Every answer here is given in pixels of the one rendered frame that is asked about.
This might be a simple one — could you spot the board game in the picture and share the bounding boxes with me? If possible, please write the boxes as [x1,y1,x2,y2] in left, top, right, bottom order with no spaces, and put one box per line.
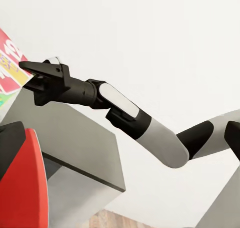
[0,28,36,107]

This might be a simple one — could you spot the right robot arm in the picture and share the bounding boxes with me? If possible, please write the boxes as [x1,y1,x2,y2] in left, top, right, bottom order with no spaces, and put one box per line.
[18,56,240,169]

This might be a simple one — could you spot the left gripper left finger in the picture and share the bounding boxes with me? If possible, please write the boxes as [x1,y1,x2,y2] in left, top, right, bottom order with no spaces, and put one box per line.
[0,121,26,181]

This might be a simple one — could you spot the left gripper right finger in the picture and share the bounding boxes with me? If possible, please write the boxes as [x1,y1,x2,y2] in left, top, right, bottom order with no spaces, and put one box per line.
[224,121,240,160]

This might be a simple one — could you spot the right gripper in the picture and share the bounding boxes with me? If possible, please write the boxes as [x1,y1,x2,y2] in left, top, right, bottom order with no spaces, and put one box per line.
[18,61,85,106]

